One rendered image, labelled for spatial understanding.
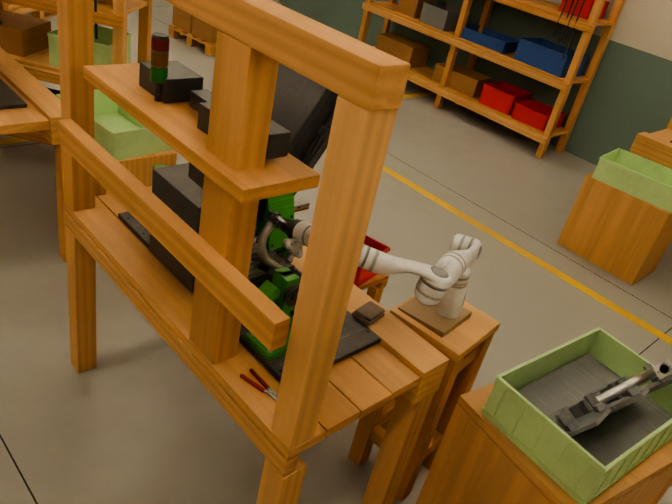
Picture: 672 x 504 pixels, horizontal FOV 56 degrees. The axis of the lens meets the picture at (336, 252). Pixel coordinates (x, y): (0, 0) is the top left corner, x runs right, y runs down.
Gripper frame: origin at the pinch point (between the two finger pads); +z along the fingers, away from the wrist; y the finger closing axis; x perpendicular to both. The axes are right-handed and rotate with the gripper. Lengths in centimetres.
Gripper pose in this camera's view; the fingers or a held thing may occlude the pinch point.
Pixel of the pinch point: (274, 221)
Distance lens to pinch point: 212.4
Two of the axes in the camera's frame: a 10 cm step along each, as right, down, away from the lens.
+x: -5.3, 8.2, -2.1
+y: -5.0, -5.0, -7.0
